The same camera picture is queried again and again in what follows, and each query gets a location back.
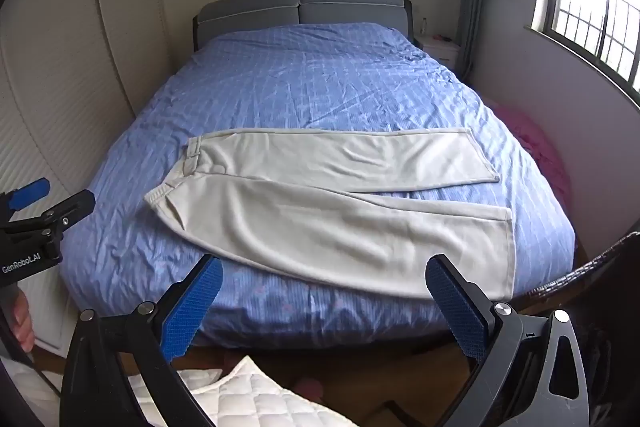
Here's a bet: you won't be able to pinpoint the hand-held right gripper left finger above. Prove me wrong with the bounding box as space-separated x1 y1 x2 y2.
59 253 224 427

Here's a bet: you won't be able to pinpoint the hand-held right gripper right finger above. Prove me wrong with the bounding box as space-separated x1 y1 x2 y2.
425 254 591 427

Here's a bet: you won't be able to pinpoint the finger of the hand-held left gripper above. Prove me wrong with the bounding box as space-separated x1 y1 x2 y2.
0 178 51 214
42 189 96 238

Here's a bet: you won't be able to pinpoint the cream white pants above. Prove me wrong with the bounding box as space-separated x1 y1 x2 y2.
144 127 516 303

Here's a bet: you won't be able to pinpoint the person's left hand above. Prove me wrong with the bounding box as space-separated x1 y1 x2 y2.
11 289 36 353

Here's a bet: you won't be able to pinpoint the white quilted cloth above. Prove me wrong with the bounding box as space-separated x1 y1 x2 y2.
0 354 346 427

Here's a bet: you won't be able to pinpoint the dark wicker chair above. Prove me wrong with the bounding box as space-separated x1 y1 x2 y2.
527 232 640 308

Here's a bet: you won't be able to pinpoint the white louvred wardrobe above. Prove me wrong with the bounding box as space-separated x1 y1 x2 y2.
0 0 176 353

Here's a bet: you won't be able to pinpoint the pink blanket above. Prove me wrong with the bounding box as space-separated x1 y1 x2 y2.
487 102 572 228

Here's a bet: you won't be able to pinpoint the bed with blue checked sheet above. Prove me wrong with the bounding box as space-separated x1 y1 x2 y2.
59 22 576 350

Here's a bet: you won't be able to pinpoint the white nightstand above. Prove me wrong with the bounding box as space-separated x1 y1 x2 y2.
415 34 461 68

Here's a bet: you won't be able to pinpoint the grey padded headboard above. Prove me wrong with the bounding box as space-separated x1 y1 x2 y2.
192 0 413 52

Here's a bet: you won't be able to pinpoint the thin black cable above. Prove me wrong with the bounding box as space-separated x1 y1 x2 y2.
0 322 62 397

